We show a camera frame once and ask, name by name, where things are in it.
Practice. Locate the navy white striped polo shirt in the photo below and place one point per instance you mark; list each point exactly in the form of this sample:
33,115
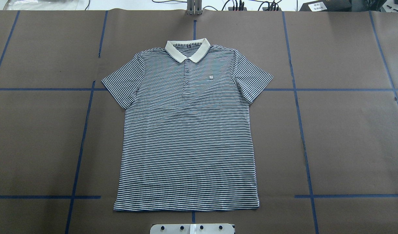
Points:
187,142

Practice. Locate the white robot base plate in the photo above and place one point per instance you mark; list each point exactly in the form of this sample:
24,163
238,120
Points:
200,228

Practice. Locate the black device with label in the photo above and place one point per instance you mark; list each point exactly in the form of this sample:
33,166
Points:
327,5

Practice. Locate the clear plastic bag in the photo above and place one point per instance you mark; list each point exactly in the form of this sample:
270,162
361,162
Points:
47,5

